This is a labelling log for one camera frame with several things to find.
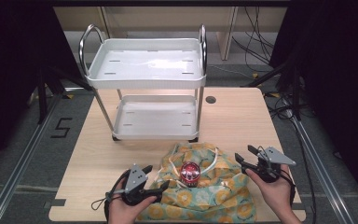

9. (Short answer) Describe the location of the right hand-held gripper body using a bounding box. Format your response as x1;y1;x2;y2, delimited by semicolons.
255;147;296;184

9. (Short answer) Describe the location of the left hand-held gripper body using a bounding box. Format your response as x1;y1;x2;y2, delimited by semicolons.
120;163;157;206

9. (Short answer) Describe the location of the floral drawstring cloth bag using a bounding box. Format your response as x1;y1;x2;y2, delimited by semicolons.
136;142;257;224

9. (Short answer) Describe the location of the white two-tier trolley cart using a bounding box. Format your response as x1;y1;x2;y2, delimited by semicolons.
78;22;208;144

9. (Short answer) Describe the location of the person's right hand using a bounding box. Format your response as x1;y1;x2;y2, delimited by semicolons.
245;163;294;217

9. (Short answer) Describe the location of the person's left hand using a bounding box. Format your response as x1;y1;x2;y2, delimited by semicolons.
107;177;158;224

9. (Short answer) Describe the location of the black tripod stand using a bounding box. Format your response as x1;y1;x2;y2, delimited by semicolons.
36;64;93;125
241;58;303;122

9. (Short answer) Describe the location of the black curtain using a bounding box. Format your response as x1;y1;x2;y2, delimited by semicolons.
0;0;87;176
269;0;358;214

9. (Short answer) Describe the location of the light wooden desk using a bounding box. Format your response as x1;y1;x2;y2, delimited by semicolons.
53;6;288;62

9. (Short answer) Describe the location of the right hand-held gripper black cable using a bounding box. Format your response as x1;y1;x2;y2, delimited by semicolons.
279;169;296;208

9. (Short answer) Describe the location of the hand-held gripper black cable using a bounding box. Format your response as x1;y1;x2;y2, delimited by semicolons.
279;169;296;208
90;169;129;222

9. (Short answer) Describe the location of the black floor cable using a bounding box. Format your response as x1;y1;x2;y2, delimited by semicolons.
266;90;319;224

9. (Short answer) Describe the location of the left hand-held gripper black cable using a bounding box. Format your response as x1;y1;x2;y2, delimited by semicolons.
90;169;129;222

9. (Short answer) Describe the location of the aluminium floor rail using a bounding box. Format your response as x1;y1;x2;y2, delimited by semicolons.
287;113;357;224
0;92;63;224

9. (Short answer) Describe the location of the bundle of black floor cables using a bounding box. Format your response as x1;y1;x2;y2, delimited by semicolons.
231;6;277;67

